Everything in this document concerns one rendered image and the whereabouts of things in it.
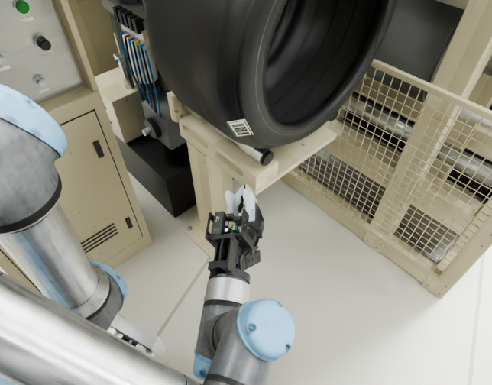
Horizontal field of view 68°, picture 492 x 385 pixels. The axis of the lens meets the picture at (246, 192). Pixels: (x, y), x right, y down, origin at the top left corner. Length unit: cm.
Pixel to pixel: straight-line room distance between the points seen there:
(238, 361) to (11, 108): 38
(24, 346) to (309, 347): 138
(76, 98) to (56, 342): 99
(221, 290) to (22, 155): 34
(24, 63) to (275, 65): 73
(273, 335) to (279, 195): 163
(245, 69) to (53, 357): 52
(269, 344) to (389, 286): 143
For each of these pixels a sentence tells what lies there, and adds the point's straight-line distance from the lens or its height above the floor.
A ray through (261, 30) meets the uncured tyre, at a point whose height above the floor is 128.
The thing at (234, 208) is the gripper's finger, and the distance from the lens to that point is 73.
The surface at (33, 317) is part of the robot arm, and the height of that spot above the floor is 125.
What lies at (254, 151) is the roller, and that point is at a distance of 97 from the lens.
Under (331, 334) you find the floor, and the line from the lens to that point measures 170.
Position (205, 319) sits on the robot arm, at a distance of 60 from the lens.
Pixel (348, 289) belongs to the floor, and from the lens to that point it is 181.
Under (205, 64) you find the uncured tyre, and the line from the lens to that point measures 71.
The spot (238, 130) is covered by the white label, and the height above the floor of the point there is 107.
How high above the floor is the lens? 157
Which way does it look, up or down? 49 degrees down
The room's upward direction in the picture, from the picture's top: straight up
